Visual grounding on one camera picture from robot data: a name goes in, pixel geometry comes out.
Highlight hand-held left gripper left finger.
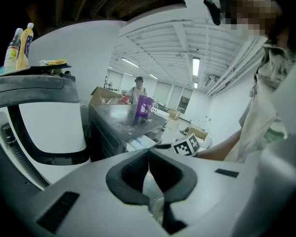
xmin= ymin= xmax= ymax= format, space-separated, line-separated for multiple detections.
xmin=106 ymin=148 xmax=150 ymax=206

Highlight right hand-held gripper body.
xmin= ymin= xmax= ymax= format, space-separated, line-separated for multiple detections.
xmin=157 ymin=132 xmax=201 ymax=158

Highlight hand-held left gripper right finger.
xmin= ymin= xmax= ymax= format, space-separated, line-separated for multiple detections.
xmin=149 ymin=149 xmax=198 ymax=235

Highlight grey detergent drawer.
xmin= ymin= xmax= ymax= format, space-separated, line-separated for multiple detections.
xmin=0 ymin=74 xmax=80 ymax=111

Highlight person's right forearm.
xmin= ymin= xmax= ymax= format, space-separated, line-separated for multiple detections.
xmin=196 ymin=128 xmax=243 ymax=162

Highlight white washing machine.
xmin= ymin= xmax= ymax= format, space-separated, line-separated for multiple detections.
xmin=0 ymin=74 xmax=92 ymax=198

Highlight small cardboard box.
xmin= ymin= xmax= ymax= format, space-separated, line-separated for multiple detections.
xmin=167 ymin=109 xmax=181 ymax=121

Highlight white papers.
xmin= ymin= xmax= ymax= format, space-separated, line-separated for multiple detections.
xmin=125 ymin=134 xmax=156 ymax=153

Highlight purple bucket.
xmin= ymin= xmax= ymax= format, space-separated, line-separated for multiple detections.
xmin=133 ymin=95 xmax=155 ymax=123

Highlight black cabinet with metal top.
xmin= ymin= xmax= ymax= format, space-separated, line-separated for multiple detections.
xmin=88 ymin=103 xmax=168 ymax=159

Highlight person's beige shirt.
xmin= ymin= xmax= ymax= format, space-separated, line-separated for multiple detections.
xmin=223 ymin=38 xmax=296 ymax=164

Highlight open cardboard box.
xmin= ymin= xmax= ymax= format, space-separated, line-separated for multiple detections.
xmin=89 ymin=86 xmax=124 ymax=106

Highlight black tray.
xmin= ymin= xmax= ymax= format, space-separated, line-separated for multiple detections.
xmin=29 ymin=64 xmax=73 ymax=72

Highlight yellow cloth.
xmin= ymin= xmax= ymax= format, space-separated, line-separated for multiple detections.
xmin=38 ymin=59 xmax=68 ymax=67

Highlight yellow drink bottle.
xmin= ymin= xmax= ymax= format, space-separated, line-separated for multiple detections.
xmin=15 ymin=22 xmax=35 ymax=71

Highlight clear bottle with red label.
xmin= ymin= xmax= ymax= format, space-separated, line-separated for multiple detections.
xmin=3 ymin=28 xmax=24 ymax=72

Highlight black head-worn camera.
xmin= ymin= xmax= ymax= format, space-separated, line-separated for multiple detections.
xmin=203 ymin=0 xmax=226 ymax=26

